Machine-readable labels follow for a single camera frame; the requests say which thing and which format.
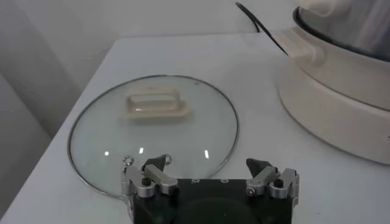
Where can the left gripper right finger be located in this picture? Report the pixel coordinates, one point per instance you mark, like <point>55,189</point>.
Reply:
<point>265,179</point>

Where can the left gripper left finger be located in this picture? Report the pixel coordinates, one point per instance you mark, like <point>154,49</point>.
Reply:
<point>160,178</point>

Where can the glass pot lid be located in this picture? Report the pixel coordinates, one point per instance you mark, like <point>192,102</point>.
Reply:
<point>155,106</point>

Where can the cream electric cooker base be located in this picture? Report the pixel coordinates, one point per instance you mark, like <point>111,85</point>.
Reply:
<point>341,106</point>

